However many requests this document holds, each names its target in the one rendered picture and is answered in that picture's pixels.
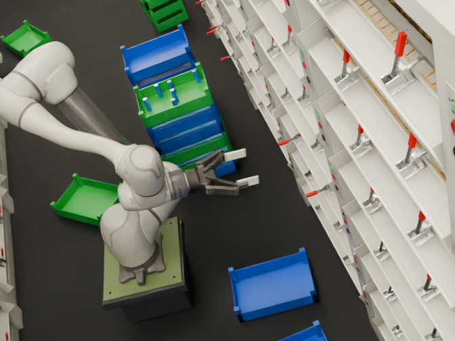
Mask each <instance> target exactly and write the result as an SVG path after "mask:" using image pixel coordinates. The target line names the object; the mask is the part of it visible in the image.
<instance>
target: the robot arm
mask: <svg viewBox="0 0 455 341"><path fill-rule="evenodd" d="M74 64H75V60H74V56H73V53H72V52H71V50H70V49H69V48H68V47H67V46H65V45H64V44H63V43H60V42H57V41H54V42H50V43H46V44H44V45H42V46H40V47H38V48H36V49H34V50H32V51H31V52H30V53H29V54H28V55H27V56H26V57H25V58H24V59H23V60H21V61H20V62H19V63H18V64H17V66H16V67H15V68H14V69H13V70H12V72H10V73H9V74H8V75H7V76H6V77H5V78H4V79H2V78H0V117H2V118H3V119H4V120H6V121H8V122H9V123H10V124H12V125H14V126H17V127H19V128H21V129H23V130H24V131H28V132H29V133H33V134H35V135H38V136H40V137H42V138H44V139H47V140H49V141H51V142H54V143H56V144H58V145H61V146H63V147H67V148H69V149H73V150H79V151H83V152H90V153H94V154H99V155H101V156H103V157H105V159H107V161H109V163H110V164H111V165H112V166H113V167H114V168H115V170H116V174H118V175H119V176H120V177H121V178H122V179H123V184H121V185H120V186H119V187H118V198H119V201H120V203H118V204H114V205H112V206H111V207H109V208H108V209H107V210H106V211H105V212H104V213H103V215H102V217H101V221H100V231H101V234H102V238H103V240H104V243H105V245H106V246H107V248H108V249H109V251H110V252H111V254H112V255H113V256H114V257H115V259H117V261H118V262H119V270H120V273H119V277H118V280H119V282H120V283H126V282H128V281H130V280H132V279H137V283H138V285H139V286H144V285H145V283H146V276H147V275H150V274H153V273H162V272H164V271H165V269H166V267H165V264H164V262H163V248H162V238H163V235H162V233H161V232H158V229H159V227H160V226H161V225H162V224H163V223H164V222H165V221H166V220H167V218H168V217H169V216H170V214H171V213H172V212H173V211H174V209H175V208H176V206H177V205H178V204H179V202H180V200H181V199H182V198H185V197H188V192H190V193H191V194H192V193H195V192H198V191H200V190H201V189H202V188H206V192H207V195H211V194H220V195H230V196H237V195H238V192H239V189H244V188H247V187H249V186H250V185H255V184H258V183H259V176H258V175H257V176H254V177H249V178H246V179H241V180H238V181H236V183H235V182H231V181H226V180H223V179H219V178H218V177H216V175H215V173H214V170H215V169H216V168H217V167H218V166H219V165H220V164H221V163H222V162H223V161H224V160H225V161H226V162H227V161H230V160H235V159H238V158H243V157H246V149H242V150H237V151H230V152H226V153H224V151H223V150H217V151H215V152H213V153H212V154H211V155H209V156H207V157H206V158H204V159H203V160H201V161H198V162H196V168H197V169H195V168H191V169H188V170H185V171H184V172H183V171H182V170H181V169H180V168H179V167H178V166H177V165H175V164H173V163H170V162H163V160H162V158H161V157H160V154H159V153H158V152H157V151H156V150H155V149H154V148H152V147H150V146H148V145H136V144H132V145H131V144H130V143H129V142H128V141H127V140H126V139H125V138H124V137H123V136H122V135H121V134H120V133H119V131H118V130H117V129H116V128H115V127H114V126H113V125H112V123H111V122H110V121H109V120H108V119H107V118H106V117H105V116H104V114H103V113H102V112H101V111H100V110H99V109H98V108H97V106H96V105H95V104H94V103H93V102H92V101H91V100H90V99H89V98H88V97H87V96H86V95H85V94H84V93H83V91H82V90H81V89H80V88H79V87H78V86H77V85H78V82H77V78H76V76H75V74H74V71H73V68H74ZM41 100H43V101H46V102H47V103H49V104H51V105H56V107H57V108H58V109H59V110H60V111H61V112H62V113H63V114H64V115H65V116H66V117H67V119H69V121H70V122H71V123H72V124H73V125H74V126H75V127H76V128H77V129H78V130H79V131H76V130H73V129H70V128H68V127H66V126H64V125H63V124H62V123H61V122H59V121H58V120H57V119H55V118H54V117H53V116H52V115H51V114H50V113H49V112H48V111H47V110H46V109H45V108H44V107H43V106H42V105H41V104H40V103H39V102H40V101H41Z"/></svg>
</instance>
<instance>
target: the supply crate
mask: <svg viewBox="0 0 455 341"><path fill-rule="evenodd" d="M195 65H196V68H195V69H193V70H196V71H197V73H198V76H199V79H200V83H196V80H195V78H194V75H193V73H192V71H193V70H190V71H187V72H184V73H182V74H179V75H177V76H174V77H171V78H168V79H167V80H164V81H161V82H159V83H156V84H158V86H159V87H160V90H161V92H162V94H163V97H159V96H158V93H157V92H156V89H155V87H154V85H155V84H153V85H150V86H148V87H145V88H143V89H139V87H138V86H135V87H133V90H134V91H135V94H136V98H137V104H138V107H139V112H138V114H139V117H140V118H141V120H142V122H143V124H144V126H145V128H146V129H148V128H150V127H153V126H156V125H158V124H161V123H163V122H166V121H168V120H171V119H174V118H177V117H179V116H182V115H184V114H187V113H190V112H193V111H195V110H198V109H201V108H203V107H206V106H209V105H211V104H214V101H213V97H212V95H211V92H210V89H209V86H208V83H207V80H206V77H205V75H204V72H203V70H202V67H201V65H200V62H198V63H195ZM168 80H171V82H172V83H173V86H174V88H175V90H176V95H177V97H178V100H179V102H177V106H173V104H172V102H171V99H173V96H172V95H171V92H170V88H169V85H168V83H167V81H168ZM145 97H146V98H147V99H148V102H149V104H150V106H151V108H152V111H150V112H149V111H148V109H147V107H146V105H145V103H144V101H143V98H145Z"/></svg>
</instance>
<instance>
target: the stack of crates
mask: <svg viewBox="0 0 455 341"><path fill-rule="evenodd" d="M177 27H178V29H179V30H175V31H173V32H170V33H168V34H165V35H163V36H161V37H157V38H155V39H152V40H150V41H147V42H145V43H142V44H139V45H136V46H134V47H131V48H129V49H125V46H121V47H120V48H121V51H122V53H123V59H124V63H125V72H126V74H127V77H128V79H129V81H130V83H131V85H132V87H135V86H138V87H139V89H143V88H145V87H148V86H150V85H153V84H156V83H159V82H161V81H164V80H167V79H168V78H171V77H174V76H177V75H179V74H182V73H184V72H187V71H190V70H193V69H195V68H196V65H195V63H197V62H196V59H195V57H194V54H193V52H192V49H191V47H190V44H189V42H188V39H187V37H186V34H185V32H184V29H183V26H182V25H181V24H178V25H177Z"/></svg>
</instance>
